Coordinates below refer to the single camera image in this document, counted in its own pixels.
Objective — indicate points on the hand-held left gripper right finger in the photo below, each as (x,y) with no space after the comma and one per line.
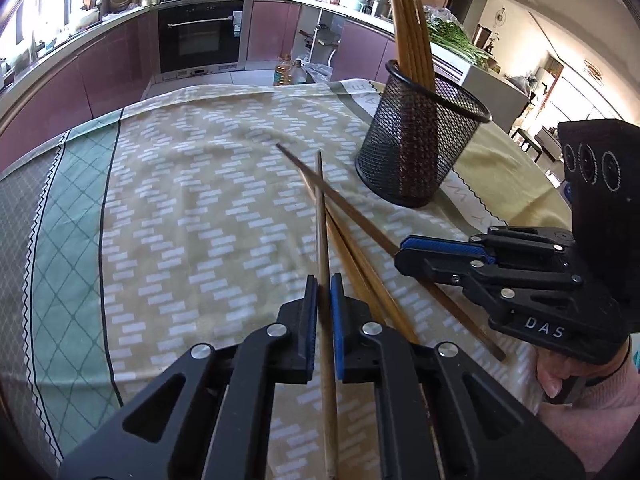
(337,330)

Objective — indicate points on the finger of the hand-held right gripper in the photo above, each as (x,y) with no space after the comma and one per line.
(440,247)
(440,271)

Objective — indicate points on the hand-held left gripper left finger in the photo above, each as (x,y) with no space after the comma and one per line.
(311,330)

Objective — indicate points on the brown wooden chopstick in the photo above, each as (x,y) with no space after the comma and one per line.
(350,205)
(322,220)
(375,282)
(356,280)

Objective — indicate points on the black mesh holder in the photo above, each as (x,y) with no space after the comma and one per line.
(380,160)

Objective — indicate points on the bundle of wooden chopsticks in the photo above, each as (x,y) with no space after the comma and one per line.
(412,45)

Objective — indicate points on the person's right hand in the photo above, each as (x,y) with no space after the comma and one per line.
(550,370)

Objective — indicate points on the patterned tablecloth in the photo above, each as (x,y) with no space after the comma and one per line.
(200,210)

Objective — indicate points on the green leafy vegetables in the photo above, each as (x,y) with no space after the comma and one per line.
(455,37)

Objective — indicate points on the white plastic bag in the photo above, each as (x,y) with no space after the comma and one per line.
(317,72)

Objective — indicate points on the brown tumbler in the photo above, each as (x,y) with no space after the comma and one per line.
(481,37)

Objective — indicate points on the pink kitchen base cabinets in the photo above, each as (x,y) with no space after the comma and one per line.
(360,45)
(100,75)

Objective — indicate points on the cooking oil bottle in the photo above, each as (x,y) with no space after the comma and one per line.
(298,72)
(281,72)

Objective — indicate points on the steel thermos bottle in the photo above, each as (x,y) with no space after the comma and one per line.
(382,6)

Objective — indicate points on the black built-in stove oven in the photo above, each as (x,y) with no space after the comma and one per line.
(200,40)

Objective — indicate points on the wall clock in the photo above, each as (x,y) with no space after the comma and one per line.
(500,17)

